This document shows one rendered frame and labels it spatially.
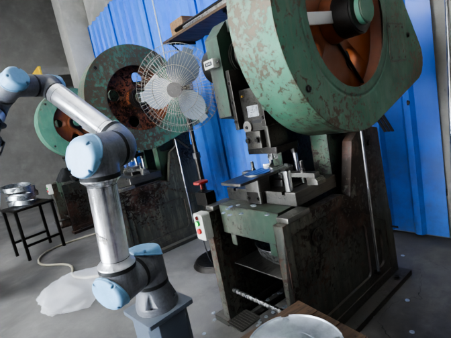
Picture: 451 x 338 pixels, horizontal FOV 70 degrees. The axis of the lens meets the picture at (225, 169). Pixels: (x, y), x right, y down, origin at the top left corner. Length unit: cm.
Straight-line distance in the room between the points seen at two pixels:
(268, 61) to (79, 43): 574
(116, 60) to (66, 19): 405
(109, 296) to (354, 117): 100
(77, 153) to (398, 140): 206
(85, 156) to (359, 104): 93
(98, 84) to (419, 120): 220
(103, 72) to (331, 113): 187
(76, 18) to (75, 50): 56
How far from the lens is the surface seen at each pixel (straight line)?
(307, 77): 104
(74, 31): 664
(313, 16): 117
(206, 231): 160
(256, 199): 147
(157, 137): 268
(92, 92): 256
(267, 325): 118
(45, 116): 421
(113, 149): 98
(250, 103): 151
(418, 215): 257
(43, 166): 778
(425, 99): 240
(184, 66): 222
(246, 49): 106
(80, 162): 96
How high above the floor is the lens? 107
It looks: 9 degrees down
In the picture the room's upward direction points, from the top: 11 degrees counter-clockwise
